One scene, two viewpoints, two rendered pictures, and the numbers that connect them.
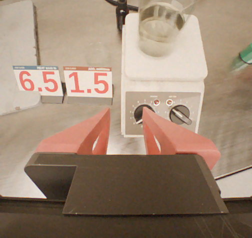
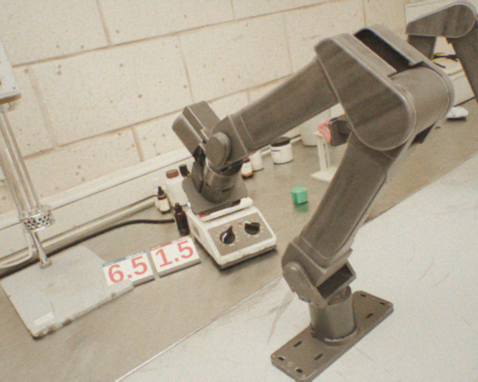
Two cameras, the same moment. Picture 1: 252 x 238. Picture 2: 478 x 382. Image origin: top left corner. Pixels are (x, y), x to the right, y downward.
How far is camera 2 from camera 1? 0.80 m
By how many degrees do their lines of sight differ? 57
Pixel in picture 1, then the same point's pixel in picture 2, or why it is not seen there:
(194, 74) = (243, 202)
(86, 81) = (171, 252)
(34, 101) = (127, 283)
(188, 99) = (251, 217)
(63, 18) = (122, 244)
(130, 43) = not seen: hidden behind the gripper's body
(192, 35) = not seen: hidden behind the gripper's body
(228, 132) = not seen: hidden behind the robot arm
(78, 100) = (169, 270)
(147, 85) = (219, 221)
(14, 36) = (79, 266)
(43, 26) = (105, 255)
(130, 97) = (212, 231)
